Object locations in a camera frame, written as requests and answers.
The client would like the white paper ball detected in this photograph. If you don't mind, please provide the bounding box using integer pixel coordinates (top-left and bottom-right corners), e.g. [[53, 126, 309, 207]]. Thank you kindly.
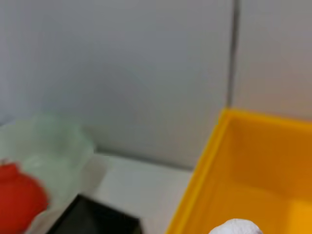
[[209, 218, 265, 234]]

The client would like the red-orange fruit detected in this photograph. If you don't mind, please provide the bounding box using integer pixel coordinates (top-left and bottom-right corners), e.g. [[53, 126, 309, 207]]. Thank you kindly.
[[0, 158, 49, 234]]

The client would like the translucent wavy fruit bowl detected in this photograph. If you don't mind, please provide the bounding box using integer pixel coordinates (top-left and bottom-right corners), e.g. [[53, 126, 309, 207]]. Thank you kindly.
[[0, 111, 96, 234]]

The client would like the black mesh pen holder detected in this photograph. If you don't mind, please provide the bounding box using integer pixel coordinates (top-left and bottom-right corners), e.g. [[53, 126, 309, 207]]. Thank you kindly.
[[46, 194, 143, 234]]

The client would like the yellow plastic bin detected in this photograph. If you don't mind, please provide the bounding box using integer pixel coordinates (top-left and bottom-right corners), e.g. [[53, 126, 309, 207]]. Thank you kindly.
[[164, 107, 312, 234]]

